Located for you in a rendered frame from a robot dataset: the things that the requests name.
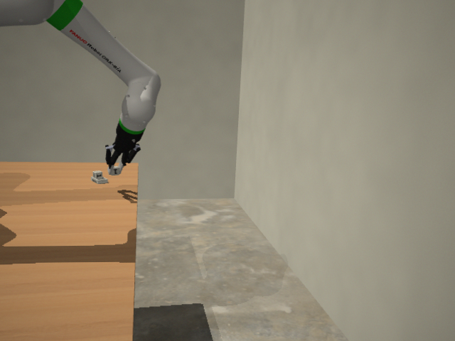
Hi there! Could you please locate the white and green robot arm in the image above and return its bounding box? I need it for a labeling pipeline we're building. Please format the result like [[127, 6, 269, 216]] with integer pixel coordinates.
[[0, 0, 161, 144]]

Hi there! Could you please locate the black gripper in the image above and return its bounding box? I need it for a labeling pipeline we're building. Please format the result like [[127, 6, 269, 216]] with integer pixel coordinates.
[[105, 136, 141, 175]]

